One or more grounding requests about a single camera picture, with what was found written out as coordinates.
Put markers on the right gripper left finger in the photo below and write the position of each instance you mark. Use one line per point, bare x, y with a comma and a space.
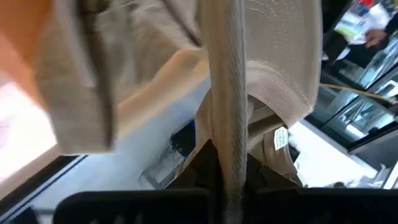
140, 208

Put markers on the black metal table frame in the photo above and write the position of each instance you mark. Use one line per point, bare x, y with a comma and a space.
31, 183

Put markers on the khaki baseball cap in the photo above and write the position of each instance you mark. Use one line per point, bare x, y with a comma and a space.
227, 93

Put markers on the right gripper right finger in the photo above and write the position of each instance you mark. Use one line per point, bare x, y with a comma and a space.
311, 208

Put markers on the beige bucket hat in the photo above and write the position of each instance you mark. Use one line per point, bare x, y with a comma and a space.
77, 93

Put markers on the person's hand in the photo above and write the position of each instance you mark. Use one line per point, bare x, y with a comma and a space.
376, 38

